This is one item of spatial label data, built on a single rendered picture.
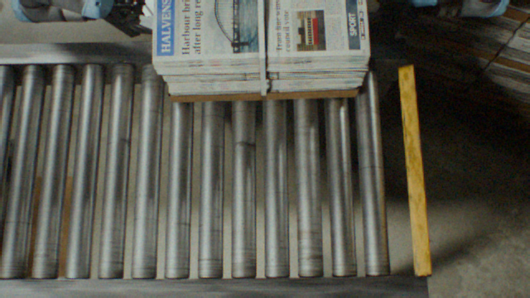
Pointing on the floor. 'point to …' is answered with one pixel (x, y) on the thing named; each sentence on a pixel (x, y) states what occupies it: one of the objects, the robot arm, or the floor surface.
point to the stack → (505, 87)
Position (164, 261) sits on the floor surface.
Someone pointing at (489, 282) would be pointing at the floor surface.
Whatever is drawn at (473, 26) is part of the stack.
